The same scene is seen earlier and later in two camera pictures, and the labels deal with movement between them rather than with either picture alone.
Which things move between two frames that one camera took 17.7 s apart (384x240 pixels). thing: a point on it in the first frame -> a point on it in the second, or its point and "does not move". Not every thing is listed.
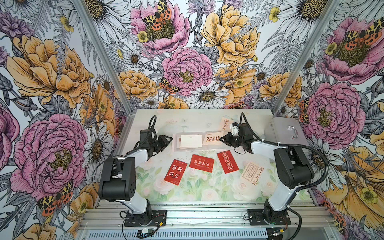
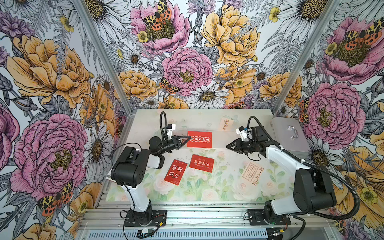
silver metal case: (285, 130) does not move
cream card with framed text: (252, 173) does not move
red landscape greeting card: (202, 163) does not move
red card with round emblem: (227, 161) -> (202, 139)
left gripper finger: (166, 139) -> (177, 141)
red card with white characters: (175, 172) does not move
